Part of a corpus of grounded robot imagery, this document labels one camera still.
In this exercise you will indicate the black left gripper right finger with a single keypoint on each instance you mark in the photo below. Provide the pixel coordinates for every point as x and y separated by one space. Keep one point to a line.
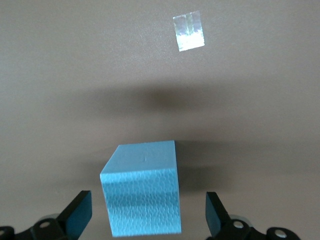
217 222

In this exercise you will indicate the blue foam block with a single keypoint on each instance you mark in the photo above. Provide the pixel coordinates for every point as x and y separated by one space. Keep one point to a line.
142 190

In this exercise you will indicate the clear tape patch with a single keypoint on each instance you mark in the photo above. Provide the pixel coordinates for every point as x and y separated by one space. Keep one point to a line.
190 31

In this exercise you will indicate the brown table cover sheet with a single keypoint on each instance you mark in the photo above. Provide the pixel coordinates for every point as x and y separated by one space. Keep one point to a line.
75 75

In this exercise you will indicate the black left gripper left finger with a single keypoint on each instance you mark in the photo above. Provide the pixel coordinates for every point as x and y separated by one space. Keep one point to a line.
72 220

